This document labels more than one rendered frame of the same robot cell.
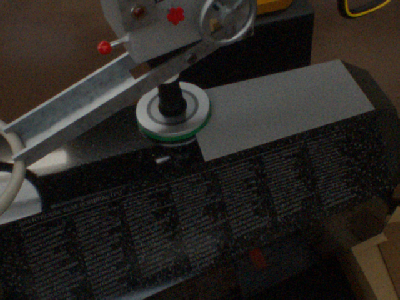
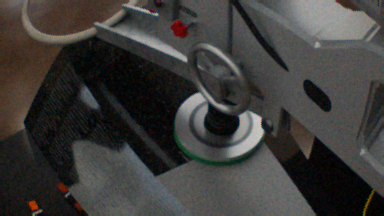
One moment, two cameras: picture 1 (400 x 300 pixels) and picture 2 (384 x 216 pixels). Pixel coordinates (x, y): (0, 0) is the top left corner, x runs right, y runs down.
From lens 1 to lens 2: 1.05 m
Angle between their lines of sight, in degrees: 41
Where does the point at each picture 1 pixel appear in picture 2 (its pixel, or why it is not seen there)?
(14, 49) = not seen: hidden behind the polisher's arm
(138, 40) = (161, 21)
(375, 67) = not seen: outside the picture
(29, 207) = (79, 61)
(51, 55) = not seen: hidden behind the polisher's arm
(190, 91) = (251, 132)
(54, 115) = (147, 24)
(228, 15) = (210, 75)
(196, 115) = (213, 149)
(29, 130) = (132, 19)
